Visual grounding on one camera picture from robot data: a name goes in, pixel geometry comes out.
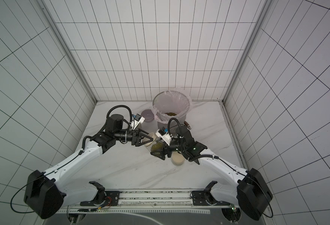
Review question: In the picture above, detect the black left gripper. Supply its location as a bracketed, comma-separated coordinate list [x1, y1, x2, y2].
[115, 127, 153, 147]

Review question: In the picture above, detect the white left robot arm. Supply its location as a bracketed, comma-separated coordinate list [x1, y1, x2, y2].
[24, 106, 153, 219]

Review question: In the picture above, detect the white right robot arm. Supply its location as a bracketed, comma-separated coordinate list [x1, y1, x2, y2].
[151, 118, 273, 222]

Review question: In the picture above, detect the purple round lid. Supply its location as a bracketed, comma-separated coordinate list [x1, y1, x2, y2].
[141, 109, 154, 123]

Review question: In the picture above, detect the grey mesh waste bin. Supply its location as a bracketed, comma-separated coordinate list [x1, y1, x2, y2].
[152, 90, 191, 130]

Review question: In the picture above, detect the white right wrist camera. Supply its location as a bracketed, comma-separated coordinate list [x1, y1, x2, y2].
[160, 132, 172, 146]

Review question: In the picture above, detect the wooden handled metal spatula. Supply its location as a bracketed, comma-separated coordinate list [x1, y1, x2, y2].
[184, 121, 192, 130]

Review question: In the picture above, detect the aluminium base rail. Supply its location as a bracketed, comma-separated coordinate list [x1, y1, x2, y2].
[41, 188, 267, 214]

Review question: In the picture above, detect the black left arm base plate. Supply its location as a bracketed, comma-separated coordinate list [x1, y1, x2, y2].
[80, 190, 121, 207]

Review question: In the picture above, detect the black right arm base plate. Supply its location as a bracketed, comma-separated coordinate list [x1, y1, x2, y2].
[190, 190, 230, 206]

